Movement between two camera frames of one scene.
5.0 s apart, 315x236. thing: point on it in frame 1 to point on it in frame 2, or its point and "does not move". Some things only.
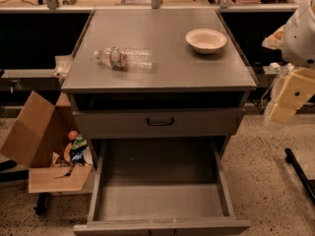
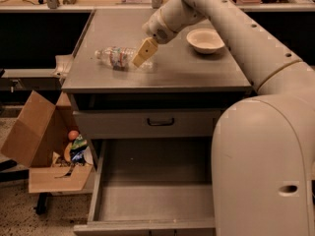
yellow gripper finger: [294, 89] to [157, 28]
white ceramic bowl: [205, 40] does not move
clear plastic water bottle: [125, 58] does not move
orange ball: [73, 135] does not move
